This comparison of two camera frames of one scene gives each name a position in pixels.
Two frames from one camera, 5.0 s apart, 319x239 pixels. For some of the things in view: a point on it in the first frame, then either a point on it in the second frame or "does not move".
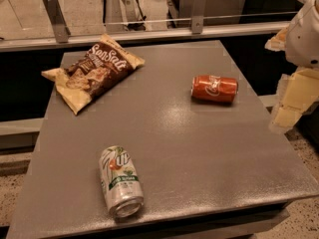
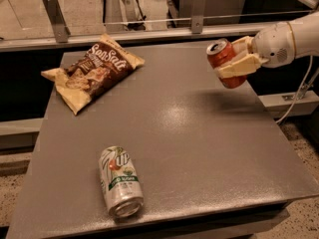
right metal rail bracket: (199, 8) does not move
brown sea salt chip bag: (101, 68) does not move
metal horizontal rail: (74, 43) does not move
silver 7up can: (121, 180) does not move
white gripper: (305, 39) -> (273, 45)
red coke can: (214, 88) -> (220, 52)
